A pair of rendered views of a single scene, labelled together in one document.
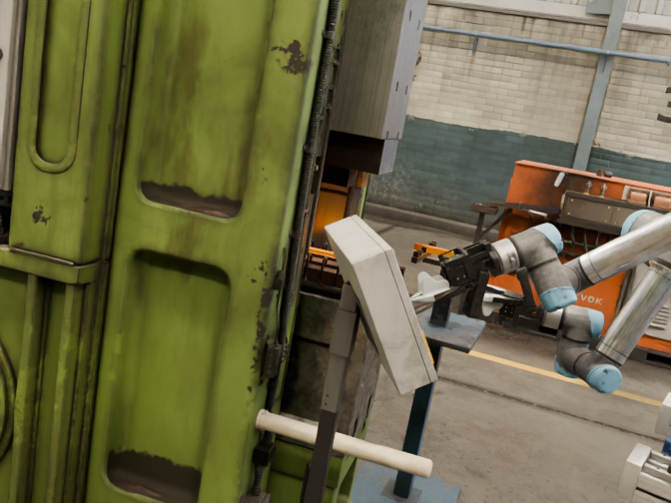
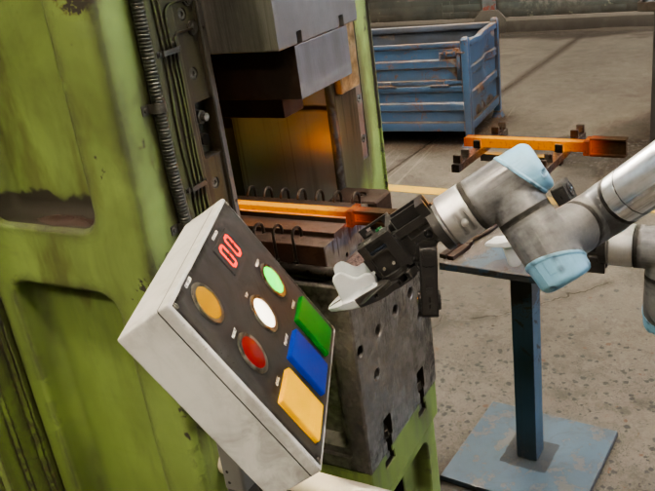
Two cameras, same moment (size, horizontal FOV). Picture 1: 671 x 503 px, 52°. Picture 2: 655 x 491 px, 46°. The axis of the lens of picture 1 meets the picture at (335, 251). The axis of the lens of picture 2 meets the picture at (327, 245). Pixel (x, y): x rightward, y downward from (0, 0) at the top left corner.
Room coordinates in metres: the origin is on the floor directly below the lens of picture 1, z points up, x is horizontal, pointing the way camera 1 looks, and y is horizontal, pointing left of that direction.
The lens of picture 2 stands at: (0.55, -0.51, 1.57)
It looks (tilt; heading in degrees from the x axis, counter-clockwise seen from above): 23 degrees down; 18
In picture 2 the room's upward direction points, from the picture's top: 8 degrees counter-clockwise
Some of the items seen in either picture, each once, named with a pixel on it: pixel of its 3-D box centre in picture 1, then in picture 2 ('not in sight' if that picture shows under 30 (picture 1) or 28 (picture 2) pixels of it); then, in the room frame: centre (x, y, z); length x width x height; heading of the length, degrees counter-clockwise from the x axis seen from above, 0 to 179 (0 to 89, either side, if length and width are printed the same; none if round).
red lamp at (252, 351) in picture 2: not in sight; (252, 353); (1.31, -0.15, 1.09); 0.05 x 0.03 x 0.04; 167
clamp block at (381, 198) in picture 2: not in sight; (361, 207); (2.14, -0.08, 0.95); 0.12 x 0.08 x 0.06; 77
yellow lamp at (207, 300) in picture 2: not in sight; (208, 303); (1.30, -0.11, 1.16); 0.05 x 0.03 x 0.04; 167
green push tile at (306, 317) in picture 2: not in sight; (311, 326); (1.51, -0.15, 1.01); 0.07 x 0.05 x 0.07; 12
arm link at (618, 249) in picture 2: (551, 313); (621, 244); (1.86, -0.62, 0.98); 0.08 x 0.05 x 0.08; 167
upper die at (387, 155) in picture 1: (318, 143); (233, 63); (2.00, 0.10, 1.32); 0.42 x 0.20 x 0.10; 77
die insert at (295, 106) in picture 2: (303, 166); (231, 98); (2.03, 0.14, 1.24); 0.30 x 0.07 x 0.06; 77
